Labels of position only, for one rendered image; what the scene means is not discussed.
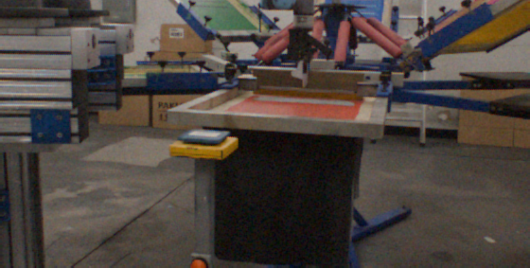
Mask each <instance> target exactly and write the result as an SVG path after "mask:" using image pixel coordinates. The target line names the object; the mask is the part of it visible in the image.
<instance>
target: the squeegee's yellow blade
mask: <svg viewBox="0 0 530 268"><path fill-rule="evenodd" d="M253 92H260V93H277V94H292V95H324V96H339V97H355V98H362V97H357V94H354V95H346V94H330V93H314V92H297V91H281V90H266V89H259V88H258V91H253Z"/></svg>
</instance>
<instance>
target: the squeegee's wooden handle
mask: <svg viewBox="0 0 530 268"><path fill-rule="evenodd" d="M292 70H294V69H285V68H265V67H254V68H253V77H257V88H259V86H260V85H261V86H278V87H294V88H310V89H327V90H344V91H354V94H357V90H358V82H364V73H361V72H343V71H323V70H308V83H307V85H306V87H303V80H301V79H298V78H296V77H294V76H292Z"/></svg>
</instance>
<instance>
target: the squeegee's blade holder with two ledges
mask: <svg viewBox="0 0 530 268"><path fill-rule="evenodd" d="M259 89H266V90H281V91H297V92H314V93H330V94H346V95H354V91H344V90H327V89H310V88H294V87H278V86H261V85H260V86H259Z"/></svg>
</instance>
